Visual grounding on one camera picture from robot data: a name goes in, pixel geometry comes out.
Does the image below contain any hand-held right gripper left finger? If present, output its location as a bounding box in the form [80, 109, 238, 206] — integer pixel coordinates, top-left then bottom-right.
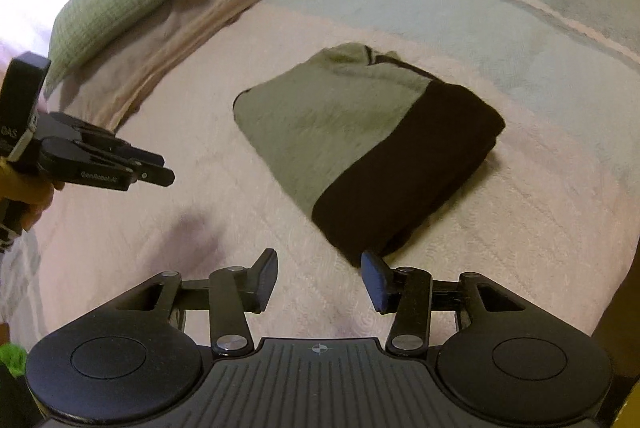
[114, 249, 279, 357]

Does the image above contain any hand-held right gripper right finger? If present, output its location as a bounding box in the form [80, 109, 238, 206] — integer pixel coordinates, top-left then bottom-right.
[360, 250, 527, 357]

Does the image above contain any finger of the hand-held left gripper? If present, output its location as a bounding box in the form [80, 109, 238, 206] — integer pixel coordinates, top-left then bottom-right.
[39, 137, 176, 193]
[37, 112, 167, 169]

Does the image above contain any black and grey sweater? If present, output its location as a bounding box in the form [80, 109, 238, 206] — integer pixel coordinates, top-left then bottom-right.
[232, 42, 507, 267]

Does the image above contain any person's left hand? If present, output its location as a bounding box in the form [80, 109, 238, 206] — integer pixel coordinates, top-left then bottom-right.
[0, 157, 56, 235]

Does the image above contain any pink and blue striped bedspread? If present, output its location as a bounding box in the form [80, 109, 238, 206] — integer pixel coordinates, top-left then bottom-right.
[0, 0, 640, 359]

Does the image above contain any green checked pillow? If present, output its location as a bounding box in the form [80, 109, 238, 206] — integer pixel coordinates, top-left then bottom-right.
[42, 0, 197, 101]

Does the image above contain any folded beige blanket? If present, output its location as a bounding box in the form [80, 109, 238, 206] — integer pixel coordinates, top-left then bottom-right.
[47, 0, 292, 133]

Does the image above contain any green cloth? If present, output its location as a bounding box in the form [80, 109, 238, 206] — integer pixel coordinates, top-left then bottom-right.
[0, 342, 27, 380]

